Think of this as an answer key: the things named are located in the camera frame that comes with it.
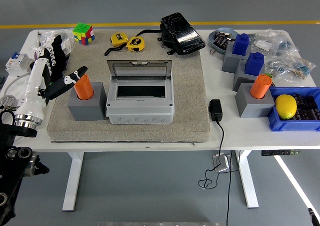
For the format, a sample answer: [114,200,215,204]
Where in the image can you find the clear bag of blue parts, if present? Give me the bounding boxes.
[278,39,300,60]

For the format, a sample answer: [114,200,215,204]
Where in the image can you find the white circuit breaker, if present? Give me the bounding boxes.
[5,52,35,77]

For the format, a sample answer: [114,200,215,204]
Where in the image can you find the grey electrical box with lid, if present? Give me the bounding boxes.
[105,59,175,125]

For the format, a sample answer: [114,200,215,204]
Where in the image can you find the blue plastic block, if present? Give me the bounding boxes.
[232,33,252,56]
[244,52,265,77]

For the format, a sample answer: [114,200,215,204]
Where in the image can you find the black power adapter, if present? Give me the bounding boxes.
[208,99,224,122]

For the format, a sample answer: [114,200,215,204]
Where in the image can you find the white switch module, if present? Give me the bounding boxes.
[61,39,73,56]

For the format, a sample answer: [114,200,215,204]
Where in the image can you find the thin black adapter cord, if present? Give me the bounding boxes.
[197,119,226,189]

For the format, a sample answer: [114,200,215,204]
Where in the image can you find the blue-grey dish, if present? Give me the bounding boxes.
[208,27,241,54]

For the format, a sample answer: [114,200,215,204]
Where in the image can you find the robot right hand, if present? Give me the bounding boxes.
[307,207,320,226]

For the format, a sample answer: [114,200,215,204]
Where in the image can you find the grey block with round hole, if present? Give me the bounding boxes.
[234,82,276,118]
[67,82,108,121]

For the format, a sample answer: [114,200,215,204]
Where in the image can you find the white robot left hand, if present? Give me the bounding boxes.
[14,35,88,121]

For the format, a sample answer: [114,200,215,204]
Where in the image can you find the grey block holder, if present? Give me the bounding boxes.
[232,59,266,92]
[221,42,252,74]

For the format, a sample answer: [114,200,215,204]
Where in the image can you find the black table control panel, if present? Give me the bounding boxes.
[261,149,302,157]

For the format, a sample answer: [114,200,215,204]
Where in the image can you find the silver metal box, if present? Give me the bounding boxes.
[212,153,230,173]

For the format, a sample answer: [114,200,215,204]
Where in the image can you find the blue plastic bin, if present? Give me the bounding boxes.
[266,86,320,132]

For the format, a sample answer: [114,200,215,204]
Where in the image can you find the white table leg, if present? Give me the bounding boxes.
[61,151,85,211]
[236,150,260,209]

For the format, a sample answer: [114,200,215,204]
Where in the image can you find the clear bag of dark parts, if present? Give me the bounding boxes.
[32,29,76,58]

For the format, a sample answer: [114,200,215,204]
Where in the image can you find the hanging black cable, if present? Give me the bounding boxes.
[226,150,242,226]

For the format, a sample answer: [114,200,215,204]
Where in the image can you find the large clear bag of parts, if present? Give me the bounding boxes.
[264,53,317,81]

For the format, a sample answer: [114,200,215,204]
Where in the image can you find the large colourful puzzle cube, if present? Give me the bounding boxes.
[72,23,96,46]

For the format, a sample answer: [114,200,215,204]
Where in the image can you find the white cable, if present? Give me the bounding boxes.
[0,72,33,96]

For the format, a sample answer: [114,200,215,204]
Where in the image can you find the yellow tape measure with strap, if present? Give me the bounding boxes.
[104,33,130,57]

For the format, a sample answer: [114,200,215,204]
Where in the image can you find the black zip pouch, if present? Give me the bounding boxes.
[136,12,206,56]

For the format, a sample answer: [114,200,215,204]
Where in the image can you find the clear bag with white label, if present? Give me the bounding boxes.
[250,28,286,58]

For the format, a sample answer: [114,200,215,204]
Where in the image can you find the orange cylinder battery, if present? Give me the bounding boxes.
[249,74,273,99]
[74,73,95,101]

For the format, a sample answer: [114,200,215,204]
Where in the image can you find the grey-brown mat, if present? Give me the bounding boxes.
[46,30,211,143]

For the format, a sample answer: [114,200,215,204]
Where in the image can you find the yellow lemon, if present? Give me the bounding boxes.
[274,94,298,120]

